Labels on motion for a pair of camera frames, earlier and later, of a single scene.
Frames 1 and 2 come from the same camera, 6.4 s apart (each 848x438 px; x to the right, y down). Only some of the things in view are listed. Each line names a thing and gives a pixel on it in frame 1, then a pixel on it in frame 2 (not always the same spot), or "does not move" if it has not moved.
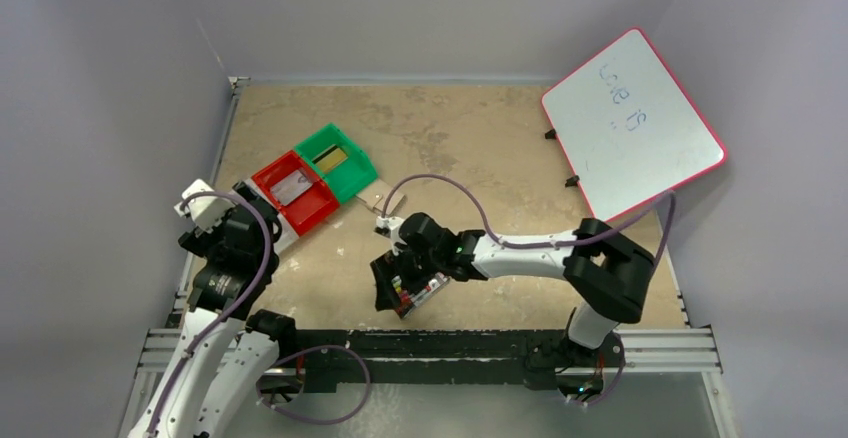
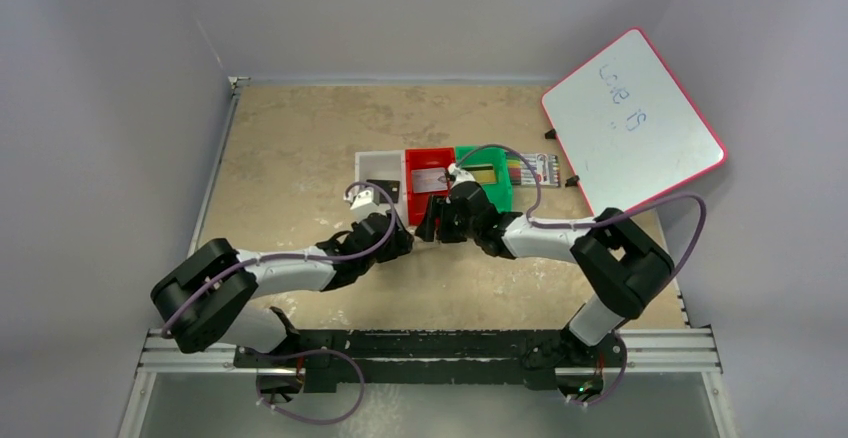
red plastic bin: x=297 y=192 → x=426 y=158
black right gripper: x=403 y=275 → x=438 y=221
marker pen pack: x=409 y=304 → x=547 y=166
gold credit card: x=330 y=158 → x=484 y=176
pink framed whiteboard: x=628 y=128 does not move
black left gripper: x=206 y=242 → x=399 y=245
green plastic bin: x=343 y=167 → x=499 y=194
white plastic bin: x=288 y=235 → x=385 y=165
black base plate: x=329 y=357 does not move
